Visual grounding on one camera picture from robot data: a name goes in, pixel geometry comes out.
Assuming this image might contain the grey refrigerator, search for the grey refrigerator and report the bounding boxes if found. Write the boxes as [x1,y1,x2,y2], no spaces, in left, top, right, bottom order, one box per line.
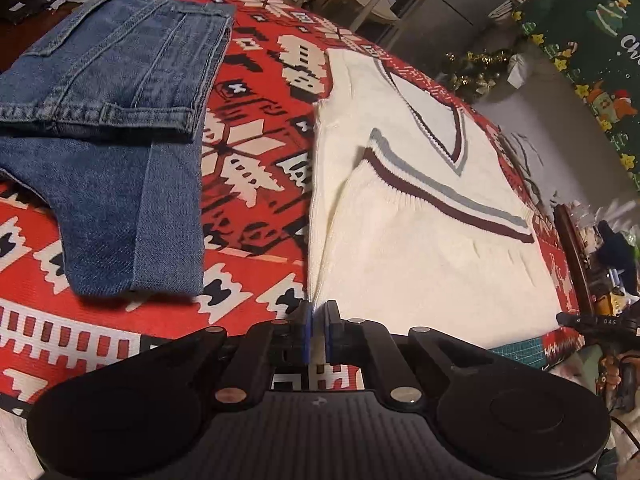
[400,0,531,61]

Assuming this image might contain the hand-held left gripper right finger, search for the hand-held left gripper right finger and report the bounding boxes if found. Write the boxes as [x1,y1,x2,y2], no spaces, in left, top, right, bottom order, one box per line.
[325,301,493,407]

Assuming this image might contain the green Christmas banner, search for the green Christmas banner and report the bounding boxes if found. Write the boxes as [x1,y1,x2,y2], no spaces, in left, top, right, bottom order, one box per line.
[520,0,640,186]

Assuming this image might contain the white knit sweater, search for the white knit sweater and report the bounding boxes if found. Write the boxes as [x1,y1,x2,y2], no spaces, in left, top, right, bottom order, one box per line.
[307,47,563,351]

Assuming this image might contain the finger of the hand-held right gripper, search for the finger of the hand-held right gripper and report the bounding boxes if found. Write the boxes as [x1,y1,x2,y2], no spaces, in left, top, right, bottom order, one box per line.
[556,311,640,338]

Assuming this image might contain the yellow toy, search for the yellow toy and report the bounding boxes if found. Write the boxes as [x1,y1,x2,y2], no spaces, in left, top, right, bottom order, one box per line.
[595,290,626,316]

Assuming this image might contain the wooden nightstand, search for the wooden nightstand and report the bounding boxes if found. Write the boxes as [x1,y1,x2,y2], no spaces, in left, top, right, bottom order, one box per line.
[552,202,640,316]

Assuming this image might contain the gold tinsel Christmas tree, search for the gold tinsel Christmas tree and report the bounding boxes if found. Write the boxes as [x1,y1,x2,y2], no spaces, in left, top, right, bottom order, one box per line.
[442,50,516,103]

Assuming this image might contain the person's white fleece robe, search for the person's white fleece robe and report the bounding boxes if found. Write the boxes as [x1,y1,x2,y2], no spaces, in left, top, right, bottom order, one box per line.
[0,395,48,480]

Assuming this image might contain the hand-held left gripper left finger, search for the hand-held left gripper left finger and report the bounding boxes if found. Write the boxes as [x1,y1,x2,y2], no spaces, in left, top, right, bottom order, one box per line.
[142,301,315,407]

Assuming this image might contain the red patterned blanket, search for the red patterned blanket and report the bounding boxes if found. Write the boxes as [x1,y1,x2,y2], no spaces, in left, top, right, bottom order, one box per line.
[0,0,586,406]

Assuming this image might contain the navy plush toy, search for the navy plush toy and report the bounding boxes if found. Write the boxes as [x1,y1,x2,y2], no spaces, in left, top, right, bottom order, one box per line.
[597,220,640,296]

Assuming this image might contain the blue jeans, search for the blue jeans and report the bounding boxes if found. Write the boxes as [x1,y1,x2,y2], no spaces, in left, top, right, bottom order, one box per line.
[0,0,236,296]

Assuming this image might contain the grey hoodie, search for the grey hoodie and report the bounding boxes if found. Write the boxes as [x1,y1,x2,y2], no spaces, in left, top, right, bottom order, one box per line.
[500,130,561,211]

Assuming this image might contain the green cutting mat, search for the green cutting mat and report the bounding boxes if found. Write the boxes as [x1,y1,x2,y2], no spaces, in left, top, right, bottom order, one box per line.
[487,335,543,366]

